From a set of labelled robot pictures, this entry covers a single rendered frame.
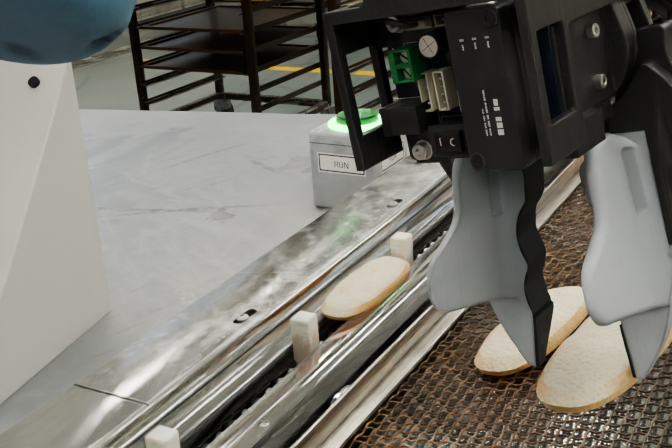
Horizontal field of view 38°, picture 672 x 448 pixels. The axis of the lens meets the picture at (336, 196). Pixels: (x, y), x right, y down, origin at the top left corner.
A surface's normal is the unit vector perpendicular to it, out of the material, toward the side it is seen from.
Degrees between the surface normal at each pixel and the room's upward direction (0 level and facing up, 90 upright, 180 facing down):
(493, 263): 86
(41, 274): 90
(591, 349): 11
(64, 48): 138
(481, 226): 86
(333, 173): 90
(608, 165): 74
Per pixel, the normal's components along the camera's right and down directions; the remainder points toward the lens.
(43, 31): -0.16, 0.92
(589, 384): -0.14, -0.83
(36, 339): 0.95, 0.04
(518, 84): 0.76, 0.00
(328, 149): -0.49, 0.32
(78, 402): -0.07, -0.94
